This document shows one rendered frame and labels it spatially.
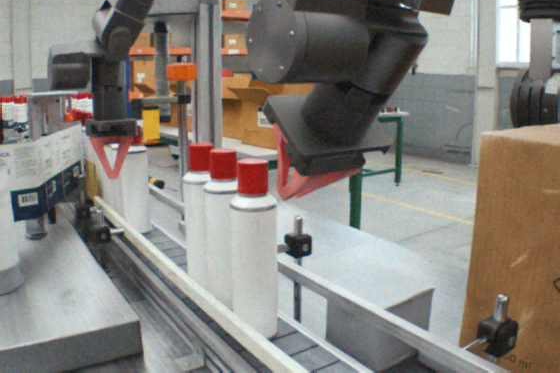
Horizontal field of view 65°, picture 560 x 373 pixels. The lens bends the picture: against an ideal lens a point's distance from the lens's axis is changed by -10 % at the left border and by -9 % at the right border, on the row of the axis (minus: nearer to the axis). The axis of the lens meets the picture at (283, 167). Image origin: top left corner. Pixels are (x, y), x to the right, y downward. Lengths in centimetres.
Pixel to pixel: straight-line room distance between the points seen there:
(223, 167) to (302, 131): 21
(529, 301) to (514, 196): 11
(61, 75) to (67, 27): 772
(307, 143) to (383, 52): 9
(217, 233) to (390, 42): 34
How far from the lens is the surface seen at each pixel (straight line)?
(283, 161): 44
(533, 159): 50
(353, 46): 31
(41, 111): 124
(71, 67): 78
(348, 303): 49
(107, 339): 64
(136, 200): 92
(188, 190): 64
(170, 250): 85
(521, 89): 96
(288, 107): 40
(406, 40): 34
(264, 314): 55
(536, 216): 51
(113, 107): 80
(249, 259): 52
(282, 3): 30
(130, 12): 76
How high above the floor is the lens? 118
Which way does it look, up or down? 11 degrees down
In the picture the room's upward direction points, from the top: straight up
